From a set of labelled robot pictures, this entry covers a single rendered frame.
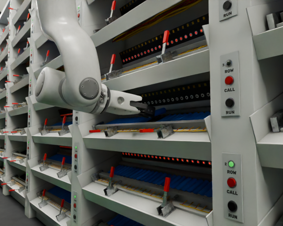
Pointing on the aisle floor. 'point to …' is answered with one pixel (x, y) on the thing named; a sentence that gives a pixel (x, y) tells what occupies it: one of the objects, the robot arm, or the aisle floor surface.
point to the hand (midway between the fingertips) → (146, 111)
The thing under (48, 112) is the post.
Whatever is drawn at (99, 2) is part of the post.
